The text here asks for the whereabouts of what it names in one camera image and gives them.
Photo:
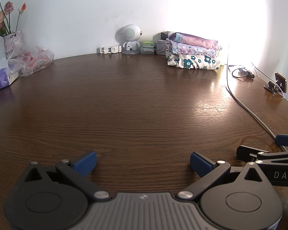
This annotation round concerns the small green box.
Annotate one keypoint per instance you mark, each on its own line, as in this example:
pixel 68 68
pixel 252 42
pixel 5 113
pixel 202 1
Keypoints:
pixel 148 44

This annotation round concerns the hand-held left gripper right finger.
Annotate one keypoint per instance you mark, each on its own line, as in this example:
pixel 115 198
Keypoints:
pixel 201 163

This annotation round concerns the red-printed plastic bag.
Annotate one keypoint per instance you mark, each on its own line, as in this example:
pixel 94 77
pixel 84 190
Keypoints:
pixel 37 60

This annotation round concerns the black clip phone holder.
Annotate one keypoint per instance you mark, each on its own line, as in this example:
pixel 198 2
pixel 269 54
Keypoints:
pixel 279 81

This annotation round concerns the clear textured flower vase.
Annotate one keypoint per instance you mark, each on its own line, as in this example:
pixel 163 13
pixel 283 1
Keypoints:
pixel 13 43

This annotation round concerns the pink artificial flower bouquet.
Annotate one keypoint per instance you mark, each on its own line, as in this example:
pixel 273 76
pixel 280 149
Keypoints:
pixel 8 7

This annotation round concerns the white plastic bag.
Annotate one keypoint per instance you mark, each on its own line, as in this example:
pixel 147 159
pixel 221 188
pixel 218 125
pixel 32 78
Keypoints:
pixel 2 63

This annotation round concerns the grey tin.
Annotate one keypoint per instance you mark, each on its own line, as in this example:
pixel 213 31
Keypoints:
pixel 161 46

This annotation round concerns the purple tissue pack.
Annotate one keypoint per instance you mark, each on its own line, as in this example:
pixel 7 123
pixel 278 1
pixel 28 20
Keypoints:
pixel 2 80

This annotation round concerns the pink ruffled garment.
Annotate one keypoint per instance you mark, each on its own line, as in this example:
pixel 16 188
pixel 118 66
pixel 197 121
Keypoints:
pixel 196 40

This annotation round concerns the pale pink floral garment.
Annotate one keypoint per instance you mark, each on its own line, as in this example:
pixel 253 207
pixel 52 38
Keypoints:
pixel 192 50

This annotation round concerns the white robot-shaped speaker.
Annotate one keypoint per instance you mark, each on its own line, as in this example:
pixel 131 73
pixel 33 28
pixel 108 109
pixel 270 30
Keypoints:
pixel 130 34

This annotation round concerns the cream teal-flowered garment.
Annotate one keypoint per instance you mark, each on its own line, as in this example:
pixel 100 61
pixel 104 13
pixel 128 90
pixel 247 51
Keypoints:
pixel 194 63

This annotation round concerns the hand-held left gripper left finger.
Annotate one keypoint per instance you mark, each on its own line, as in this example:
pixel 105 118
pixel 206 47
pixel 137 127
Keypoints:
pixel 86 163

